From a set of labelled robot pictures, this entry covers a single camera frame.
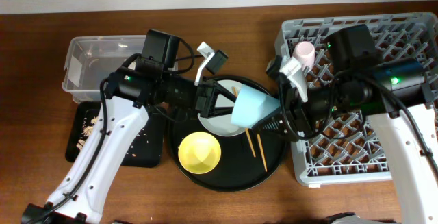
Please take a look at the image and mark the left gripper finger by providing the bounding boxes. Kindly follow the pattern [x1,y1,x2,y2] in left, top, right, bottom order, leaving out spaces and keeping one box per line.
[208,109,233,118]
[214,80,237,103]

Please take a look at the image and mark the grey plate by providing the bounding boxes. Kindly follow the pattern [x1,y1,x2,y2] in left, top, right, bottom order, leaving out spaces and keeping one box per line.
[198,79,245,136]

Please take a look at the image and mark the wooden chopstick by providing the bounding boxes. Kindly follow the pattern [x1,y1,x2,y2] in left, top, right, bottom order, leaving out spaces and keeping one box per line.
[231,86,256,158]
[256,134,268,172]

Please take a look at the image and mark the blue cup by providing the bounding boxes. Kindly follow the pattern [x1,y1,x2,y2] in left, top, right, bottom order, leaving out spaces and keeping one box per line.
[231,84,280,128]

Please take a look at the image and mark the yellow bowl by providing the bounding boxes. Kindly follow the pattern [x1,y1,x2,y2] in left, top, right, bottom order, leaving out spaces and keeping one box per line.
[177,132,222,175]

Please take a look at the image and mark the food scraps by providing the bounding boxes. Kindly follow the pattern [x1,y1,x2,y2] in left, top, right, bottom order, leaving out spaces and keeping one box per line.
[68,110,151,161]

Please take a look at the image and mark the pink cup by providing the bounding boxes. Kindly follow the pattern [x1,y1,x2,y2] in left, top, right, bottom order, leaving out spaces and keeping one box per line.
[292,41,315,71]

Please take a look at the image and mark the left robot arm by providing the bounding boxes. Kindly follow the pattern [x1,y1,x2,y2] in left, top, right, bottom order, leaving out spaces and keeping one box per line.
[21,29,236,223]

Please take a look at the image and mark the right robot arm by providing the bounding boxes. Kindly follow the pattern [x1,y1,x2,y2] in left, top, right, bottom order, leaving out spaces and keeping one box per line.
[253,25,437,223]

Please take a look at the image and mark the grey dishwasher rack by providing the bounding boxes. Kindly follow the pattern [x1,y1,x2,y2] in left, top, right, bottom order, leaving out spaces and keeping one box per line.
[274,12,437,188]

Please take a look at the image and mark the round black tray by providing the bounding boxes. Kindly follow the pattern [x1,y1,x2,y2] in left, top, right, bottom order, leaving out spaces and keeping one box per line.
[167,115,289,192]

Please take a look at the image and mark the black rectangular tray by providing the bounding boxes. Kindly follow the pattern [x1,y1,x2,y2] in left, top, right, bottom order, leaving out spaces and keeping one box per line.
[65,102,167,168]

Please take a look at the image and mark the clear plastic bin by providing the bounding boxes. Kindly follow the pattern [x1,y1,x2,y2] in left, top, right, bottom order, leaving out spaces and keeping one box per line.
[62,35,146,103]

